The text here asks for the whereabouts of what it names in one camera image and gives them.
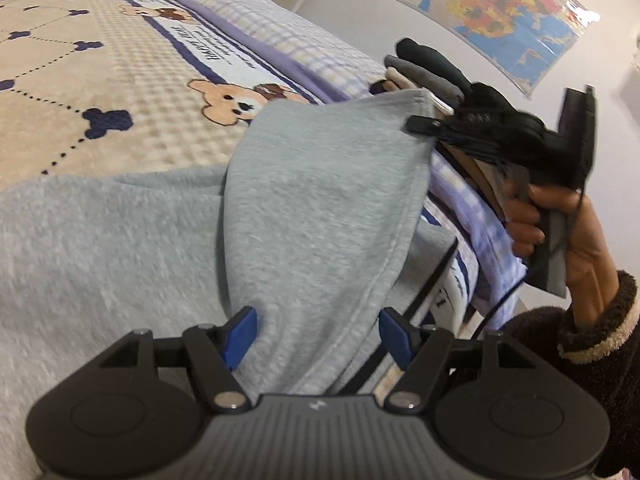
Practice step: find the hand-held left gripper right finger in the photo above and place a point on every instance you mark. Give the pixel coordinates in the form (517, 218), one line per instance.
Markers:
(395, 335)

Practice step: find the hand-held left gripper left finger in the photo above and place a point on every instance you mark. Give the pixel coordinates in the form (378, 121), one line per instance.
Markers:
(240, 335)

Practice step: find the colourful wall map poster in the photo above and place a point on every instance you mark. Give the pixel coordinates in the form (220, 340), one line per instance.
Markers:
(500, 10)

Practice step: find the person's right hand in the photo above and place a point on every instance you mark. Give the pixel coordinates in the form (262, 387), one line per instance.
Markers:
(585, 250)

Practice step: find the stack of folded clothes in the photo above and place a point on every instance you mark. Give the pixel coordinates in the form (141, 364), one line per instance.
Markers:
(425, 67)

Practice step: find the grey black-striped garment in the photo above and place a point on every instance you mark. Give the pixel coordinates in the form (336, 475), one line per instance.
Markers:
(325, 185)

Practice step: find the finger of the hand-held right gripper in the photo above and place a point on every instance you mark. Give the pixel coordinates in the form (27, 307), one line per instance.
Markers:
(435, 126)
(475, 146)

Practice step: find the printed bear blanket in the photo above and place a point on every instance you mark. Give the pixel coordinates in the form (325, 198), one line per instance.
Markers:
(100, 60)

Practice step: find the purple plaid quilt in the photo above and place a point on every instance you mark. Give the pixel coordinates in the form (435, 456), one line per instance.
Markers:
(300, 45)

